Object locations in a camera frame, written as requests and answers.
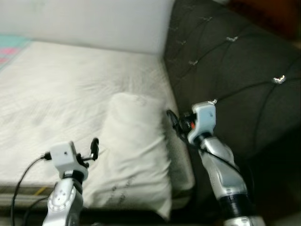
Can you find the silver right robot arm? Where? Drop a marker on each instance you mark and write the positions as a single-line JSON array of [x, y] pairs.
[[225, 179]]

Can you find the black tufted headboard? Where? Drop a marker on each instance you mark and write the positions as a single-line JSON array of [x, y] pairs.
[[244, 70]]

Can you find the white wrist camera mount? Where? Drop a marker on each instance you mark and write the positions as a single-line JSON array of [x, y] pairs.
[[63, 157], [203, 121]]

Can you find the grey quilted mattress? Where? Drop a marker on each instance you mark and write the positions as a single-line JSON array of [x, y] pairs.
[[56, 94]]

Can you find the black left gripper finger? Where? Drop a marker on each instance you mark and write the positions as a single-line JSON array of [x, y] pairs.
[[95, 149]]

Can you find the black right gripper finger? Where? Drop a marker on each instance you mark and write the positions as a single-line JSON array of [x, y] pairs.
[[171, 118]]

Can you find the white printed pillow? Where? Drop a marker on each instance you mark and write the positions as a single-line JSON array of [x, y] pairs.
[[136, 150]]

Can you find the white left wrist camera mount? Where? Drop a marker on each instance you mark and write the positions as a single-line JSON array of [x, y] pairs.
[[63, 157]]

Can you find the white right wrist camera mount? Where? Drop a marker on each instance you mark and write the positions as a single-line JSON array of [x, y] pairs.
[[203, 121]]

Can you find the teal blanket with coloured hearts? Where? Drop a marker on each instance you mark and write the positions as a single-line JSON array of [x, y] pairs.
[[11, 47]]

